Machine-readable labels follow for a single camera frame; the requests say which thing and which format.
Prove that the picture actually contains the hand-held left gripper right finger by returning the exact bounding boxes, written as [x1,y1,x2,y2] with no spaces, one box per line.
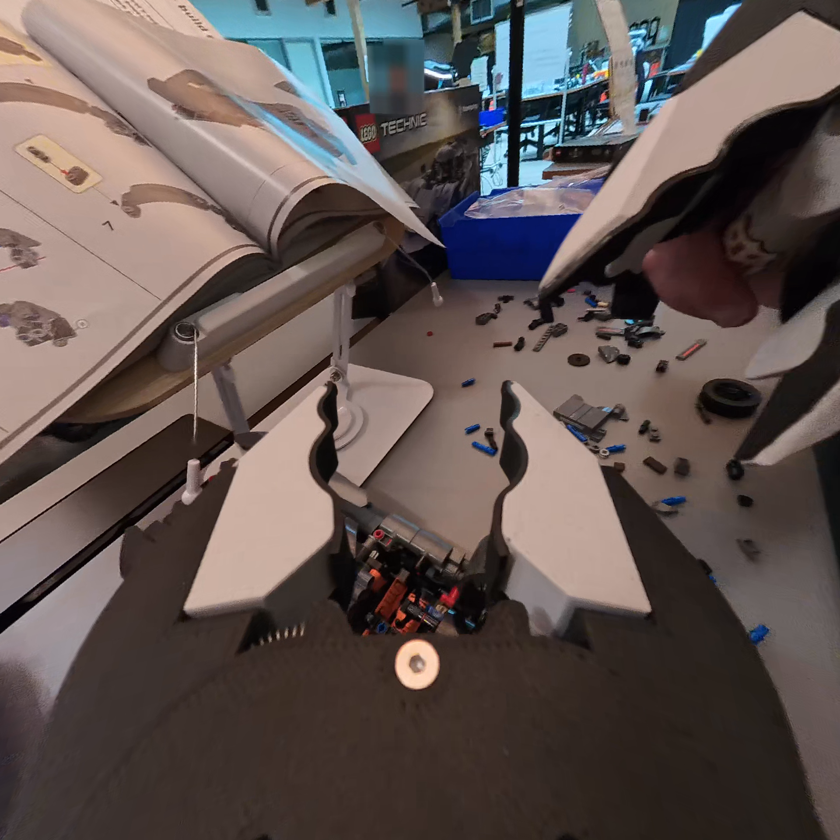
[487,379,652,636]

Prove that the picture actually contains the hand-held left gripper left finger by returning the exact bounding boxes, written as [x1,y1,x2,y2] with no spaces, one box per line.
[182,382,352,621]

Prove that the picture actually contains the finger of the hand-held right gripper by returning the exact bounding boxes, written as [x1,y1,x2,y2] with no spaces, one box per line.
[538,10,840,303]
[725,295,840,481]

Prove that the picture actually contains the grey lego panel assembly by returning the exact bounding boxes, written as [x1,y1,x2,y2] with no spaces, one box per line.
[552,392,631,443]

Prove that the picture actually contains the grey lego car model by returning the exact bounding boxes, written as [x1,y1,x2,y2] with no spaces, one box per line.
[343,500,491,637]

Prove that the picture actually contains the white instruction booklet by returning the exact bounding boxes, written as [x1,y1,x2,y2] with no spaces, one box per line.
[0,0,448,462]

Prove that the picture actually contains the black lego wheel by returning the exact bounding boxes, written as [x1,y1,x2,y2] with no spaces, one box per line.
[696,377,765,421]

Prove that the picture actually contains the black lego set box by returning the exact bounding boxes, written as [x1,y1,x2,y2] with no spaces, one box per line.
[336,80,484,278]

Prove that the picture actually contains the clear plastic bags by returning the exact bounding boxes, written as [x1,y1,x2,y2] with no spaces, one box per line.
[461,176,606,222]

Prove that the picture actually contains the blue plastic bin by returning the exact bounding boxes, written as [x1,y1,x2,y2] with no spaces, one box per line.
[437,172,609,283]

